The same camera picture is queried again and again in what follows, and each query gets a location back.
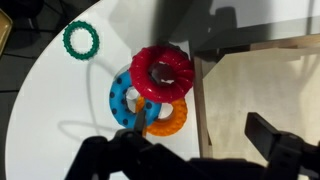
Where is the light wooden tray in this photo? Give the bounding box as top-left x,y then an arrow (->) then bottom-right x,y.
192,33 -> 320,180

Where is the red ribbed ring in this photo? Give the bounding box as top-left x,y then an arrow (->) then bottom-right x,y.
128,44 -> 196,104

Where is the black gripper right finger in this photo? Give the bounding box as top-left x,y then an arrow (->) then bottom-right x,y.
244,111 -> 320,180

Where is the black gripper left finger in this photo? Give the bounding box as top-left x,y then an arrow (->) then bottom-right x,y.
64,109 -> 201,180

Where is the tan object edge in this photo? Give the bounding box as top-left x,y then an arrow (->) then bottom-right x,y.
0,8 -> 14,56

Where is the blue ring with dark dots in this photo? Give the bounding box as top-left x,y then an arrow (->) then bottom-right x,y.
108,70 -> 163,130

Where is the orange studded ring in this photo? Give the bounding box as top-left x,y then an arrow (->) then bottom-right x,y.
134,97 -> 189,137

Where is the dark green studded ring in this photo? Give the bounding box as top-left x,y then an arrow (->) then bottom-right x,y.
62,20 -> 101,61

